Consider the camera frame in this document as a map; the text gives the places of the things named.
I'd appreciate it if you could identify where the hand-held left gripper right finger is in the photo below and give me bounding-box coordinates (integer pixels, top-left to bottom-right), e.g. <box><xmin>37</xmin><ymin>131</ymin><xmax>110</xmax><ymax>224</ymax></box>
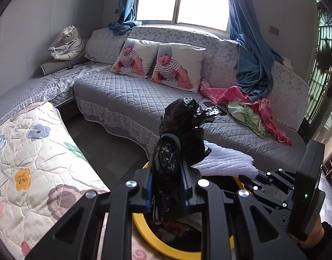
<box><xmin>182</xmin><ymin>165</ymin><xmax>293</xmax><ymax>260</ymax></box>

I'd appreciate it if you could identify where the white ribbed cloth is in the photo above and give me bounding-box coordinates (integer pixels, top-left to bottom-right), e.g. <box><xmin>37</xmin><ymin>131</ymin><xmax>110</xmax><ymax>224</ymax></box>
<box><xmin>194</xmin><ymin>140</ymin><xmax>259</xmax><ymax>178</ymax></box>

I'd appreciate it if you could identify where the black cable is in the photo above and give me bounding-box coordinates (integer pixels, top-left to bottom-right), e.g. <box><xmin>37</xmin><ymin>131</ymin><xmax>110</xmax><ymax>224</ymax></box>
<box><xmin>53</xmin><ymin>57</ymin><xmax>97</xmax><ymax>78</ymax></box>

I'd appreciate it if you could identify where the green glass door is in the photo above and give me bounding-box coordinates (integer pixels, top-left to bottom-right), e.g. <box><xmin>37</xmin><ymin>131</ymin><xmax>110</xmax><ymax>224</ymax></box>
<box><xmin>304</xmin><ymin>0</ymin><xmax>332</xmax><ymax>141</ymax></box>

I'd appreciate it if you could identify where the cartoon printed quilt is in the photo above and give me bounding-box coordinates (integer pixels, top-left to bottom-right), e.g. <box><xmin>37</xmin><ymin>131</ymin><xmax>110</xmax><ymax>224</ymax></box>
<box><xmin>0</xmin><ymin>101</ymin><xmax>112</xmax><ymax>260</ymax></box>

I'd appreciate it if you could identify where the grey pillow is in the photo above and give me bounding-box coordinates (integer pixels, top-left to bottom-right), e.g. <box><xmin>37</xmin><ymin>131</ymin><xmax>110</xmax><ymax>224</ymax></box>
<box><xmin>39</xmin><ymin>58</ymin><xmax>89</xmax><ymax>75</ymax></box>

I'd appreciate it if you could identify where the yellow trash bin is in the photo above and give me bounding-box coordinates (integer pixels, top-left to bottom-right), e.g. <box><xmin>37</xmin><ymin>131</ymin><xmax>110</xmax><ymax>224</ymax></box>
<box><xmin>132</xmin><ymin>161</ymin><xmax>245</xmax><ymax>259</ymax></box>

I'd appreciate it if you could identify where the baby print pillow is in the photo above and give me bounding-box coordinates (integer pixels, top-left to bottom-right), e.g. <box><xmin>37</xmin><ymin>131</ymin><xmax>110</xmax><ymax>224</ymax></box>
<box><xmin>110</xmin><ymin>38</ymin><xmax>159</xmax><ymax>78</ymax></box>
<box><xmin>151</xmin><ymin>43</ymin><xmax>206</xmax><ymax>93</ymax></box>

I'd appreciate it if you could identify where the black phone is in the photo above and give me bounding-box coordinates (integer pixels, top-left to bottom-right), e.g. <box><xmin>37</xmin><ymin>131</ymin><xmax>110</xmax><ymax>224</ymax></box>
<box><xmin>203</xmin><ymin>101</ymin><xmax>228</xmax><ymax>115</ymax></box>

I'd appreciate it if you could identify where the large black plastic bag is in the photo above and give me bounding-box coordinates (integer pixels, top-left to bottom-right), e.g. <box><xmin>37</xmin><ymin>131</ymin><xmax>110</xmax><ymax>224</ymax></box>
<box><xmin>151</xmin><ymin>97</ymin><xmax>228</xmax><ymax>225</ymax></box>

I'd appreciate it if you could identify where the long blue curtain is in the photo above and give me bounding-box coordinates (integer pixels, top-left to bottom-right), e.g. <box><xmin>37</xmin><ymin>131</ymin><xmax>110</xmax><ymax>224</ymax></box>
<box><xmin>227</xmin><ymin>0</ymin><xmax>284</xmax><ymax>103</ymax></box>

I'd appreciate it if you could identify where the pink and green clothes pile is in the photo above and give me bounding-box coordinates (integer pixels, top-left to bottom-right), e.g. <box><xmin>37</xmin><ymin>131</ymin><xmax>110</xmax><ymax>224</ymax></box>
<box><xmin>200</xmin><ymin>80</ymin><xmax>292</xmax><ymax>147</ymax></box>

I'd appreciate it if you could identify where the light green cloth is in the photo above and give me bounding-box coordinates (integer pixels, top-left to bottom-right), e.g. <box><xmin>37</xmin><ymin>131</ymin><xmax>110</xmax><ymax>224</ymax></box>
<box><xmin>227</xmin><ymin>101</ymin><xmax>266</xmax><ymax>138</ymax></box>

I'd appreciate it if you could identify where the white tiger plush toy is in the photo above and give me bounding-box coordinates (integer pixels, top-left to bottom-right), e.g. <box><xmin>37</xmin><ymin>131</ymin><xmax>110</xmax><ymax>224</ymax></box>
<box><xmin>48</xmin><ymin>25</ymin><xmax>87</xmax><ymax>61</ymax></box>

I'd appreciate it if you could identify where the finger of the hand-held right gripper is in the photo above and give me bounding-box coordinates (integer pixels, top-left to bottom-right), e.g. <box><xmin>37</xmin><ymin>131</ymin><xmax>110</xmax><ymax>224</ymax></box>
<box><xmin>238</xmin><ymin>175</ymin><xmax>292</xmax><ymax>213</ymax></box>
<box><xmin>253</xmin><ymin>168</ymin><xmax>298</xmax><ymax>189</ymax></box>

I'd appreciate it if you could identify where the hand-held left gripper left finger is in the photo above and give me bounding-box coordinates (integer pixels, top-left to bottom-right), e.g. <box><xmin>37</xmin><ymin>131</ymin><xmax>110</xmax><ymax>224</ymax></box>
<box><xmin>25</xmin><ymin>168</ymin><xmax>158</xmax><ymax>260</ymax></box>

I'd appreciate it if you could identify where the person's right forearm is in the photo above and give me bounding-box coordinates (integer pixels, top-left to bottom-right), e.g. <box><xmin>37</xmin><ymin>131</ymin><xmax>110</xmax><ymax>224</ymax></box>
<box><xmin>300</xmin><ymin>221</ymin><xmax>332</xmax><ymax>251</ymax></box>

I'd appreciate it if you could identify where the grey quilted sofa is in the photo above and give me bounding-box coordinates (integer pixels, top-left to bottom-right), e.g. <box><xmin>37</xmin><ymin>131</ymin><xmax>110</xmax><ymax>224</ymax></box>
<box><xmin>0</xmin><ymin>26</ymin><xmax>310</xmax><ymax>174</ymax></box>

